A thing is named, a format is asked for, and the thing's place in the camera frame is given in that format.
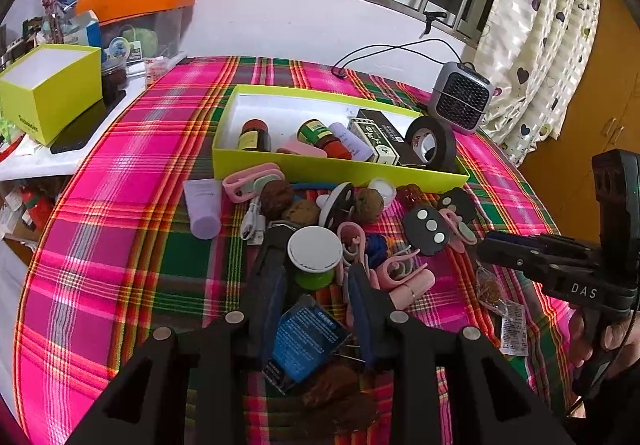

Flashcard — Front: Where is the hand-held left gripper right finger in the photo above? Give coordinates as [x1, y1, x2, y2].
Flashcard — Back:
[346, 265, 576, 445]

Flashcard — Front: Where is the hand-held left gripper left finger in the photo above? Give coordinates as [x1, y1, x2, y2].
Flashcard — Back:
[65, 261, 288, 445]

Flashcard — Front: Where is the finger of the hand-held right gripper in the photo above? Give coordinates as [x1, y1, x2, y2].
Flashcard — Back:
[477, 241, 601, 293]
[487, 231, 603, 259]

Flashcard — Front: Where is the blue packet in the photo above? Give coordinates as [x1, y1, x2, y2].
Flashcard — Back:
[262, 294, 351, 396]

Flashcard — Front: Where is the black tape roll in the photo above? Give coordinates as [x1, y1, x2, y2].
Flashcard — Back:
[405, 116, 458, 172]

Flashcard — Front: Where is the pink rectangular case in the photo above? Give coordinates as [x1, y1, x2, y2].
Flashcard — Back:
[276, 140, 328, 159]

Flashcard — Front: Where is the large lilac tube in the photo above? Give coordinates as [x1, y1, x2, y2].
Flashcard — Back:
[327, 122, 376, 162]

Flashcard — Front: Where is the green and white patterned box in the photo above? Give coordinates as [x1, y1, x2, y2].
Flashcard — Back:
[346, 117, 401, 164]

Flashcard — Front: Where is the brown jar with yellow label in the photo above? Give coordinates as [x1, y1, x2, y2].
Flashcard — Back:
[238, 119, 272, 152]

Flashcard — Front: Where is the brown jar with green label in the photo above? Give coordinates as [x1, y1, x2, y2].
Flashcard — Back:
[296, 119, 353, 160]

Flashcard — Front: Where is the long black box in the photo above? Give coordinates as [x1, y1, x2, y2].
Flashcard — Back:
[356, 108, 426, 166]

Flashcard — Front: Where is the shallow yellow-green box tray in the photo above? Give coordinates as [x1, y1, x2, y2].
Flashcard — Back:
[211, 85, 471, 188]

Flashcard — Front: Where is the plaid tablecloth on desktop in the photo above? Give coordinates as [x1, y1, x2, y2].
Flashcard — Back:
[12, 56, 576, 445]

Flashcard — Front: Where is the person's right hand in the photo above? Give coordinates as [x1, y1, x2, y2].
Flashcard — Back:
[567, 310, 640, 367]

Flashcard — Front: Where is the copper coin packet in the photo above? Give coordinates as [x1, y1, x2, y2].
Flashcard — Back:
[472, 260, 506, 313]

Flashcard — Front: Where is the pink clip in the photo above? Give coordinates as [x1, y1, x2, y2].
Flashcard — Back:
[440, 210, 478, 246]
[221, 163, 283, 204]
[337, 221, 368, 266]
[367, 247, 428, 288]

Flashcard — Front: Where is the black plastic object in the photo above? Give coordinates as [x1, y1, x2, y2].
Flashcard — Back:
[248, 220, 296, 276]

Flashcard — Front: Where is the blue yarn ball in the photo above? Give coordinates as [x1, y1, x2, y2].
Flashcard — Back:
[364, 232, 390, 266]

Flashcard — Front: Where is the pink card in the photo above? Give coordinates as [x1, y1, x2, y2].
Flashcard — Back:
[387, 270, 437, 312]

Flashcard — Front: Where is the white disc with green base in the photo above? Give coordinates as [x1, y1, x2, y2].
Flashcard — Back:
[286, 226, 343, 291]

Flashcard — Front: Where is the black pad with white dots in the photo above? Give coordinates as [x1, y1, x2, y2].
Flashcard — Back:
[439, 187, 478, 223]

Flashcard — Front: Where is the black pad with three dots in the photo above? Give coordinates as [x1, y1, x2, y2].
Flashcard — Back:
[402, 205, 452, 257]

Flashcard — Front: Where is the dark brown packet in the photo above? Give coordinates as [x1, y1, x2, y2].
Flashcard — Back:
[300, 364, 378, 433]

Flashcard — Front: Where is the tan walnut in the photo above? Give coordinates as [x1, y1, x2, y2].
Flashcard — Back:
[281, 200, 321, 228]
[354, 189, 386, 225]

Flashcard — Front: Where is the black oval pad white rim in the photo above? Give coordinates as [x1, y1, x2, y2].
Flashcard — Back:
[317, 182, 357, 230]

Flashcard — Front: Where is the wooden cabinet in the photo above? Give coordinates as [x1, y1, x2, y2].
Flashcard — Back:
[520, 0, 640, 236]

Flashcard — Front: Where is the dark brown walnut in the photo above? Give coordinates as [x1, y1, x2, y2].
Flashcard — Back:
[260, 180, 296, 220]

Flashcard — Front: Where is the small lilac tube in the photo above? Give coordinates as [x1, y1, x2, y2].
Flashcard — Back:
[182, 178, 223, 241]

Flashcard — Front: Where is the white round cap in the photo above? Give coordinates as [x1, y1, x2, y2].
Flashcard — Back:
[367, 177, 398, 200]

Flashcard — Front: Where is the red gold tinsel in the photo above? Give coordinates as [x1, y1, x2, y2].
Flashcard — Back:
[399, 183, 441, 206]

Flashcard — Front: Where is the small grey desk fan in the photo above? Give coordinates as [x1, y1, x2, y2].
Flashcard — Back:
[427, 61, 495, 134]

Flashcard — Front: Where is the heart-print curtain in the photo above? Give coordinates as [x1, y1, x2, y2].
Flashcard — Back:
[475, 0, 601, 166]

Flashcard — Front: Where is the red plastic bottle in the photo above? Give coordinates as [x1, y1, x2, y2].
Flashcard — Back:
[22, 185, 51, 231]

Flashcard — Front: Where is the black phone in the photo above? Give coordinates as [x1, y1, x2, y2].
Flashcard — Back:
[50, 97, 126, 156]

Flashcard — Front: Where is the white red-print packet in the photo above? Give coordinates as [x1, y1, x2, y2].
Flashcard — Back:
[144, 56, 168, 82]

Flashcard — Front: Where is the dark round jar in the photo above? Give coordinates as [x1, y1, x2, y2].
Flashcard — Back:
[101, 60, 131, 96]

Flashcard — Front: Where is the white side table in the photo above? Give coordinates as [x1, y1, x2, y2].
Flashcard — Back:
[0, 50, 188, 183]

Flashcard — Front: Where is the deep yellow-green box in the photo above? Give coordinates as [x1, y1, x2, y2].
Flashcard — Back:
[0, 44, 103, 146]

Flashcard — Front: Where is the blue and white carton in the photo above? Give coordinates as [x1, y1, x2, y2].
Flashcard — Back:
[62, 10, 103, 48]

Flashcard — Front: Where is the white usb cable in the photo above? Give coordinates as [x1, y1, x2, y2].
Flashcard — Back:
[240, 197, 268, 246]

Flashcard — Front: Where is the black cable with clip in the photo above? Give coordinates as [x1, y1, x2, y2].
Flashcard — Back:
[331, 11, 473, 78]

